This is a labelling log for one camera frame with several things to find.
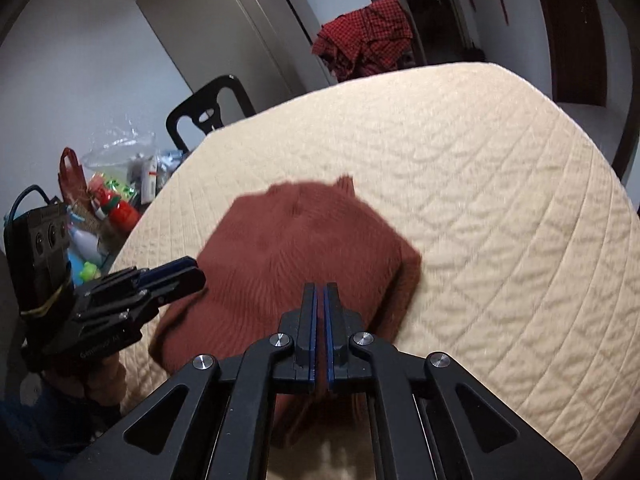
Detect dark glass doorway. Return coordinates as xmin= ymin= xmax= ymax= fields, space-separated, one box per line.
xmin=385 ymin=0 xmax=476 ymax=66

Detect dark brown wooden door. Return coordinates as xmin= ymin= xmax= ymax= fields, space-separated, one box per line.
xmin=527 ymin=0 xmax=608 ymax=108

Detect beige quilted table cover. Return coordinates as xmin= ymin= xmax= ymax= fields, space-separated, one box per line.
xmin=107 ymin=61 xmax=636 ymax=480

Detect clear plastic bag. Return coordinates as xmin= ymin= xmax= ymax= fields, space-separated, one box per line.
xmin=80 ymin=115 xmax=186 ymax=206

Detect red plaid cloth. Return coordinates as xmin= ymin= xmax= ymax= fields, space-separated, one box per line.
xmin=312 ymin=0 xmax=415 ymax=83

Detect white cardboard box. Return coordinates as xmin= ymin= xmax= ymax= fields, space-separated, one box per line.
xmin=139 ymin=157 xmax=162 ymax=204

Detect red plastic bag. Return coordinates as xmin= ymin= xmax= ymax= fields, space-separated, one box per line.
xmin=59 ymin=147 xmax=93 ymax=207

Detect person's blue trousers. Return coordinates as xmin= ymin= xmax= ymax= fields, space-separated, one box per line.
xmin=0 ymin=385 xmax=103 ymax=463

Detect rust brown knit sweater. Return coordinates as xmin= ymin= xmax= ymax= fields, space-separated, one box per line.
xmin=149 ymin=174 xmax=423 ymax=451

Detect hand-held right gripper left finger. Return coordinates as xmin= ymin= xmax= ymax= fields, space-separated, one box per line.
xmin=60 ymin=282 xmax=319 ymax=480

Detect white plastic bottle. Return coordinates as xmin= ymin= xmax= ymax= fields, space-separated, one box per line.
xmin=70 ymin=225 xmax=102 ymax=267

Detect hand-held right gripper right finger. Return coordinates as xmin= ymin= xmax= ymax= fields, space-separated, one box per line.
xmin=324 ymin=282 xmax=583 ymax=480

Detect red canister with green band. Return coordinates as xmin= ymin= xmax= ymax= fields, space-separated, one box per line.
xmin=92 ymin=187 xmax=142 ymax=233

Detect grey refrigerator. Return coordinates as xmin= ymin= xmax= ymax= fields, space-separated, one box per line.
xmin=136 ymin=0 xmax=331 ymax=111

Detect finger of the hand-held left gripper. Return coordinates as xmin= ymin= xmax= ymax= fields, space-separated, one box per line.
xmin=149 ymin=267 xmax=207 ymax=307
xmin=137 ymin=256 xmax=201 ymax=282

